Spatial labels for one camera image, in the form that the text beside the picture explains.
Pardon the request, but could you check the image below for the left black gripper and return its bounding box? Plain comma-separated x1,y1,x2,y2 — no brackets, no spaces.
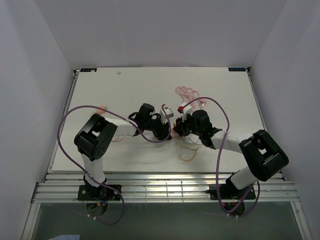
143,114,171,141

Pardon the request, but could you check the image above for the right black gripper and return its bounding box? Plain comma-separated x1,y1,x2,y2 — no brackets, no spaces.
173,112,202,138

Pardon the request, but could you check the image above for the pink power strip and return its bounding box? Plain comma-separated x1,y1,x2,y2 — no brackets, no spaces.
170,128,180,139

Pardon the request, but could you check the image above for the pink charger plug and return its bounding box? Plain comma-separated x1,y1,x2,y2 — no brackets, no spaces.
97,105,108,114

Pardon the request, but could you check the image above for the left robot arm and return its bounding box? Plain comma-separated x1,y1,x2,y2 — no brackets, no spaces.
74,103,174,200

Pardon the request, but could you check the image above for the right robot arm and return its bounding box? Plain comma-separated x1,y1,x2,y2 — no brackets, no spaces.
173,110,289,199

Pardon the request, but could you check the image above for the right blue corner label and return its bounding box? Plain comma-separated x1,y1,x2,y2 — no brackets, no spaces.
228,67,246,72

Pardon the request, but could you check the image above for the blue corner label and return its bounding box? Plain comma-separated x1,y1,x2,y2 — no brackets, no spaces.
228,67,246,72
80,68,97,73

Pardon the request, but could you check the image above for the left blue corner label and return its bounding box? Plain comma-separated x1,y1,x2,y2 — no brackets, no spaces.
80,68,97,73

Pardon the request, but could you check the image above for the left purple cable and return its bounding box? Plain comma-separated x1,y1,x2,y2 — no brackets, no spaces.
57,104,173,225

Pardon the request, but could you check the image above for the purple cable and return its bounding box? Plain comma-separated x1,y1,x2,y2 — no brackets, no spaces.
178,96,261,217
57,104,173,225

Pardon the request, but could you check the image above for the yellow charging cable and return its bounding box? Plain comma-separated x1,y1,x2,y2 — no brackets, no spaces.
177,136,202,163

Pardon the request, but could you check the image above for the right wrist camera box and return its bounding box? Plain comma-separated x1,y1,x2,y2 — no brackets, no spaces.
177,102,193,122

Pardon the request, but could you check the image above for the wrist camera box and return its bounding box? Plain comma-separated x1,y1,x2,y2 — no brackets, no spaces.
177,102,193,122
159,104,174,124

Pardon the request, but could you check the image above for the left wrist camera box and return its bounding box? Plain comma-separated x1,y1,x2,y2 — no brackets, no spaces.
159,104,174,124

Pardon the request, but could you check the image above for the pink power strip cord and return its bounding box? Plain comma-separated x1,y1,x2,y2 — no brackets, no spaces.
175,86,207,108

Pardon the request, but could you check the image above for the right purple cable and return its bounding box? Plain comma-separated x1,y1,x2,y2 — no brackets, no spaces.
178,96,261,217

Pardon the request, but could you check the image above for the orange pink charging cable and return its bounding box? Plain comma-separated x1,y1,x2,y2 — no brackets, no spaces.
94,108,126,143

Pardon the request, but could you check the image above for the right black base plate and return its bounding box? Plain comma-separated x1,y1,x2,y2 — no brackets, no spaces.
205,177,256,200

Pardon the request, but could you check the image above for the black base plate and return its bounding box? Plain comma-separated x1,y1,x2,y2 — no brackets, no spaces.
77,184,122,201
205,177,256,200

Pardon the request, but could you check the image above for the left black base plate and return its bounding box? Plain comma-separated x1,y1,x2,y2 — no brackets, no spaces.
77,184,122,201

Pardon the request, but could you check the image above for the aluminium rail frame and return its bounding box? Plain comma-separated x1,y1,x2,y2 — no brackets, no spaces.
30,67,301,204

